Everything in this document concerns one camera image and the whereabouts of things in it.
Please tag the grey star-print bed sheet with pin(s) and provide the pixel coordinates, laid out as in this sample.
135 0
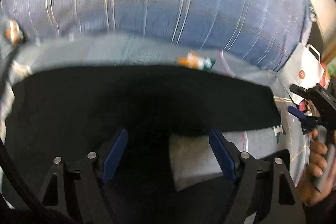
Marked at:
192 158

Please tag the person's right hand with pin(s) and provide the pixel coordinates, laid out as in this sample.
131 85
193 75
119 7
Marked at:
316 168

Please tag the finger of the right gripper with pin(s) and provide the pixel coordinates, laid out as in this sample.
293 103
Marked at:
300 93
308 123

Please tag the black pants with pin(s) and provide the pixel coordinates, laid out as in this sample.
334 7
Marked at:
70 112

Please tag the white Xiaomi paper bag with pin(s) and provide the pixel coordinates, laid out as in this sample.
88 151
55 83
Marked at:
303 68

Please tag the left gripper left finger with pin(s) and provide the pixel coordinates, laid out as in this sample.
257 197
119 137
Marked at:
77 192

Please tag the red plastic bag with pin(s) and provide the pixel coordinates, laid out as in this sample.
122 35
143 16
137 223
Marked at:
325 80

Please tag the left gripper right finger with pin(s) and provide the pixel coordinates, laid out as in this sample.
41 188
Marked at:
262 187

